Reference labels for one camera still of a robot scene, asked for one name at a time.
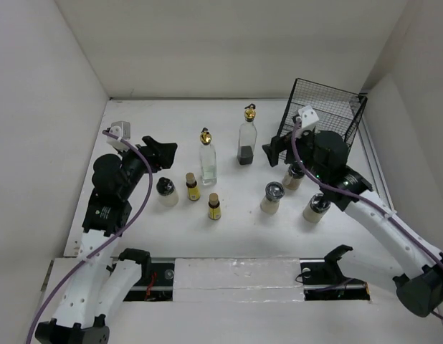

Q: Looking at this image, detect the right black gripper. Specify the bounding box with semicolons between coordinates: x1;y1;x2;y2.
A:
262;124;328;181

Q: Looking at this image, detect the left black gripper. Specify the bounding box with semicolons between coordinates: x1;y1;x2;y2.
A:
116;135;175;199

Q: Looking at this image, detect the glass bottle with dark liquid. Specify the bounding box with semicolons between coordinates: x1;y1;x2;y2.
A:
237;103;257;166

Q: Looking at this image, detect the brown spice jar black cap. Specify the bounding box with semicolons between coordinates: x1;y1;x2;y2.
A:
282;163;305;191

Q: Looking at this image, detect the white spice jar black cap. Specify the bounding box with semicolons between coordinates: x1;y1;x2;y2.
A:
156;177;179;207

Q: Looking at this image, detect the clear glass oil bottle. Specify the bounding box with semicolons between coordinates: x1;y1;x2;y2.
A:
199;128;217;186

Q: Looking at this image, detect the small yellow bottle cork cap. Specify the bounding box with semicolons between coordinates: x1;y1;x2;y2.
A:
208;193;221;220
186;172;201;201

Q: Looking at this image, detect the spice jar silver lid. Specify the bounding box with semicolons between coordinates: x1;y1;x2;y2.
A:
260;181;285;214

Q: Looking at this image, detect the spice jar black lid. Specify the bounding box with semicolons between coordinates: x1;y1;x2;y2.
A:
303;193;331;224

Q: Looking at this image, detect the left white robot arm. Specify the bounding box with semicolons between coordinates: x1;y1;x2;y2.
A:
26;133;178;343

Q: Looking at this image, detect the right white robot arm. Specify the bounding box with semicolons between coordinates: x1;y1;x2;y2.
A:
262;130;443;317

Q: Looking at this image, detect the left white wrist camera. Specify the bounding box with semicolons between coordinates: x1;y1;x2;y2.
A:
106;121;130;151

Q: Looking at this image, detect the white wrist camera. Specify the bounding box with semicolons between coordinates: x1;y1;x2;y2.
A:
106;121;130;151
297;105;319;137

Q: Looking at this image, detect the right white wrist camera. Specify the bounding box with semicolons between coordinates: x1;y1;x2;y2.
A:
297;105;319;137

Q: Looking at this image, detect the black wire basket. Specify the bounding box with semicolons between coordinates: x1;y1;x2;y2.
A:
277;78;368;147

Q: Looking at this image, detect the black metal rail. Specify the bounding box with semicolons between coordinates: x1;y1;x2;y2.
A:
125;257;371;303

